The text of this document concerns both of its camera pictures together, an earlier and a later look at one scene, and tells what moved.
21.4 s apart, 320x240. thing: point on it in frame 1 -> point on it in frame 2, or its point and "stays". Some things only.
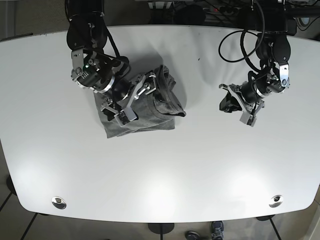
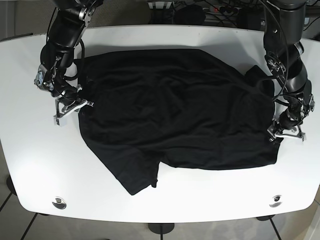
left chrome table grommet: x=58 y=202 stays
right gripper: x=250 y=95 -> x=288 y=123
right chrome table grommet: x=276 y=200 stays
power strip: x=226 y=9 stays
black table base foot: x=161 y=228 stays
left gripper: x=95 y=74 -> x=67 y=100
